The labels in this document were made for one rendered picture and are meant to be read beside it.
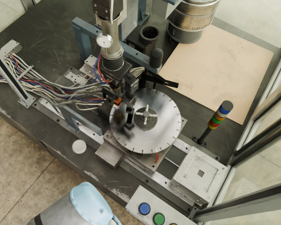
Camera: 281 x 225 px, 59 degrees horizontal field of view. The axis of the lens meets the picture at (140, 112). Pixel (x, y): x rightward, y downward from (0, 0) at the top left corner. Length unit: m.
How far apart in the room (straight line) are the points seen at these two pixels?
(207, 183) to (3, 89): 1.20
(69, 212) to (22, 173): 1.60
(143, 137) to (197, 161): 0.27
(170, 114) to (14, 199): 1.43
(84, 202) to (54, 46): 1.24
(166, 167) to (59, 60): 0.90
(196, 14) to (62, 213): 1.20
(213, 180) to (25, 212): 1.44
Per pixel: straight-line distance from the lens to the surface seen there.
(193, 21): 1.51
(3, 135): 2.37
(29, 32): 1.83
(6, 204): 2.19
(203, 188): 1.15
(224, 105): 1.01
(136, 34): 1.46
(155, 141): 1.11
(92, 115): 1.38
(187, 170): 1.15
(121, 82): 0.85
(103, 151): 1.23
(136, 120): 1.13
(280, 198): 0.58
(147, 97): 1.20
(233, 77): 1.63
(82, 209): 0.61
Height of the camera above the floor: 1.99
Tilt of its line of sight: 64 degrees down
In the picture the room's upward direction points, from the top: 6 degrees clockwise
